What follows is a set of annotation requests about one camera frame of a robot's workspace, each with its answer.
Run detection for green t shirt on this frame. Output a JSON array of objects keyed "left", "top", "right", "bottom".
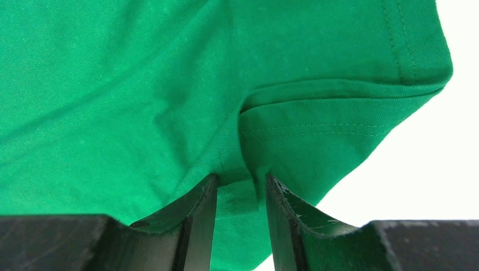
[{"left": 1, "top": 1, "right": 452, "bottom": 270}]

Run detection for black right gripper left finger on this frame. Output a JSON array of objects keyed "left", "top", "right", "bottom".
[{"left": 1, "top": 174, "right": 218, "bottom": 270}]

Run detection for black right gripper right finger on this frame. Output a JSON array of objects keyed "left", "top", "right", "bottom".
[{"left": 265, "top": 175, "right": 478, "bottom": 271}]

